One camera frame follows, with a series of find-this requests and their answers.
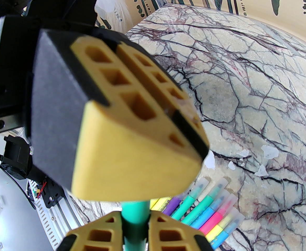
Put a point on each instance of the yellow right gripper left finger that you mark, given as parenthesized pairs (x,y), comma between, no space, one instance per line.
(117,231)

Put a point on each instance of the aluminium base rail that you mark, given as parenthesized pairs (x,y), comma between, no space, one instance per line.
(72,213)

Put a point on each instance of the white paper scrap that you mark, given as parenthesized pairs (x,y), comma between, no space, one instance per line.
(261,171)
(209,162)
(231,165)
(270,152)
(243,154)

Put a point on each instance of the grey metal panel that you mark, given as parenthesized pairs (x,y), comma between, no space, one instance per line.
(11,218)

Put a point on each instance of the green highlighter pen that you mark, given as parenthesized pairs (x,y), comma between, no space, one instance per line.
(136,226)
(202,205)
(187,205)

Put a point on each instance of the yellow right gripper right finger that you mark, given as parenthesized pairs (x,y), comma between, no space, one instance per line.
(153,231)

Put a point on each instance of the yellow highlighter pen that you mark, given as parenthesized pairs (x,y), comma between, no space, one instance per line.
(217,231)
(160,204)

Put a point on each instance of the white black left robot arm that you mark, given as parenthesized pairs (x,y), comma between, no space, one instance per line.
(15,157)

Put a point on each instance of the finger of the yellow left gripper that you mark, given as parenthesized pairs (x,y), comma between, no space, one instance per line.
(116,153)
(158,80)

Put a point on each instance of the pink highlighter pen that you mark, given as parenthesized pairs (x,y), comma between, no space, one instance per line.
(213,222)

